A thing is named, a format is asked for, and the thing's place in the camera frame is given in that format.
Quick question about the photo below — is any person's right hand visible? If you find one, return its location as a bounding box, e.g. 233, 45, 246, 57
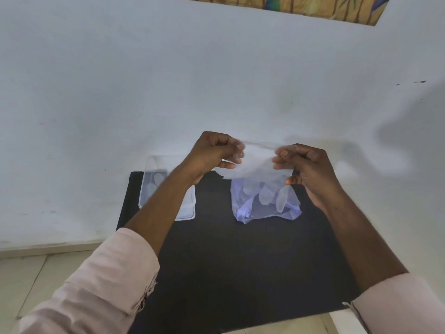
272, 143, 343, 210

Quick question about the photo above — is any person's right forearm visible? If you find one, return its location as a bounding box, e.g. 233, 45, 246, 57
312, 189, 409, 293

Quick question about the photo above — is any person's left forearm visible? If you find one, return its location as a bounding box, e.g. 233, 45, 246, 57
124, 163, 206, 256

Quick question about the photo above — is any colourful wall picture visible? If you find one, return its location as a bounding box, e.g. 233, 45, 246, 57
158, 0, 393, 26

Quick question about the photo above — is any clear plastic container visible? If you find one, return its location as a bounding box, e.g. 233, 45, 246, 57
138, 155, 197, 222

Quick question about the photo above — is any person's left hand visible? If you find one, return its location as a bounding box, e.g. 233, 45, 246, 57
186, 131, 246, 185

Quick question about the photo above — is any blue plastic bag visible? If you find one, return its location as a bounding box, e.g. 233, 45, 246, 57
230, 177, 302, 225

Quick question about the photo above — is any transparent plastic glove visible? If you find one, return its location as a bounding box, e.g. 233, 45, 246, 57
146, 170, 167, 202
214, 141, 299, 213

